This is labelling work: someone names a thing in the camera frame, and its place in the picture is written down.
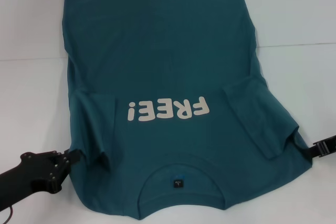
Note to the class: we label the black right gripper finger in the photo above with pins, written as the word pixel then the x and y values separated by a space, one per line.
pixel 324 148

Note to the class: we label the teal t-shirt with FREE print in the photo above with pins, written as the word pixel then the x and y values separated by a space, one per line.
pixel 170 51

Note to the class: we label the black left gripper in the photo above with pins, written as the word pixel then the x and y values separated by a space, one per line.
pixel 23 171

